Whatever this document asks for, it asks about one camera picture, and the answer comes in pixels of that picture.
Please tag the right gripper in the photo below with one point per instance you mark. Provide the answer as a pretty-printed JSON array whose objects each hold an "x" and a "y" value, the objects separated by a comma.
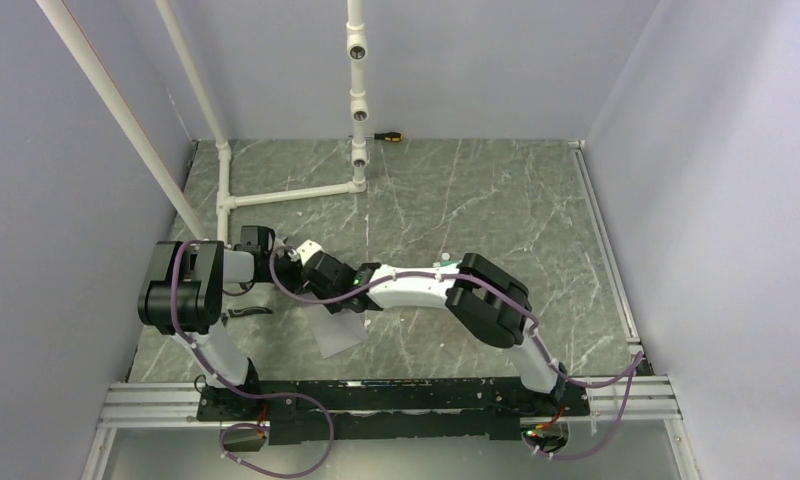
[{"x": 310, "y": 289}]

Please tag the grey envelope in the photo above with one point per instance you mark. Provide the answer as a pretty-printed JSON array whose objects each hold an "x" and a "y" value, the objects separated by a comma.
[{"x": 335, "y": 333}]

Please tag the green white glue stick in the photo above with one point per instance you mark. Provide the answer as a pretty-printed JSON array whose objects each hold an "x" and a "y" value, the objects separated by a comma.
[{"x": 446, "y": 263}]

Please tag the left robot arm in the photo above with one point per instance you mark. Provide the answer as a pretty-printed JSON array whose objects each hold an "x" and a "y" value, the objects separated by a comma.
[{"x": 182, "y": 297}]

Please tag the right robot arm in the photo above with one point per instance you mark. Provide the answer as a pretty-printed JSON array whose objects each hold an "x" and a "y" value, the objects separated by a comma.
[{"x": 489, "y": 302}]

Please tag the black pliers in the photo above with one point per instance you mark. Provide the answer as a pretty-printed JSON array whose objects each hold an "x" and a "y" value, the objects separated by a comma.
[{"x": 229, "y": 314}]

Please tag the yellow black screwdriver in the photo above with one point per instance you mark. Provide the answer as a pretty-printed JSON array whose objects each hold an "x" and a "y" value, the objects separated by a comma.
[{"x": 384, "y": 136}]

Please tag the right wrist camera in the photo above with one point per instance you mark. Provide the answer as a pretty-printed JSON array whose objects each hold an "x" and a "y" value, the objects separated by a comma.
[{"x": 305, "y": 251}]

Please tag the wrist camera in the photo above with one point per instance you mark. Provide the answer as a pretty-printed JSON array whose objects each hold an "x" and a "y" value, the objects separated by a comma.
[
  {"x": 305, "y": 251},
  {"x": 257, "y": 240}
]

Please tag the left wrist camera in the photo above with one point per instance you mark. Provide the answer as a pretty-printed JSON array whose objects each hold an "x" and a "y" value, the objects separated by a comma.
[{"x": 257, "y": 240}]

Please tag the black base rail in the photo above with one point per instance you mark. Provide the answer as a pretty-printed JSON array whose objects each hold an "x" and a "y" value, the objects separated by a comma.
[{"x": 497, "y": 408}]

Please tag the white pvc pipe frame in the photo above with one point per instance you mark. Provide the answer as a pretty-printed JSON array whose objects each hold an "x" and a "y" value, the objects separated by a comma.
[{"x": 236, "y": 74}]

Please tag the aluminium table edge rail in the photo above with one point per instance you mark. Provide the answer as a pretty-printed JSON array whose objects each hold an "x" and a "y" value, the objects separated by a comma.
[{"x": 527, "y": 205}]

